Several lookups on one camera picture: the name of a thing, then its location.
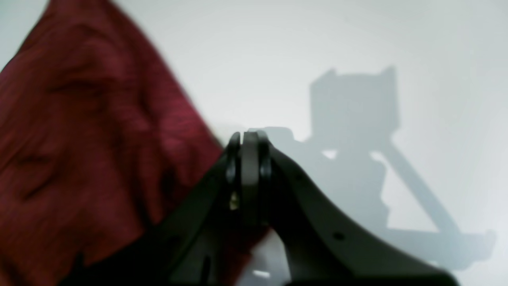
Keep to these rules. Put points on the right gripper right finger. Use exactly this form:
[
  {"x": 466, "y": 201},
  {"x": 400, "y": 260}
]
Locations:
[{"x": 324, "y": 247}]

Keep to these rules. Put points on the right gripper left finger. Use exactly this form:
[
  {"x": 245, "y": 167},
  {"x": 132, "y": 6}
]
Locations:
[{"x": 190, "y": 246}]

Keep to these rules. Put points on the red long-sleeve T-shirt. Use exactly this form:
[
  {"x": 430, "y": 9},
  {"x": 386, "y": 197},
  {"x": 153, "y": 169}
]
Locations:
[{"x": 98, "y": 142}]

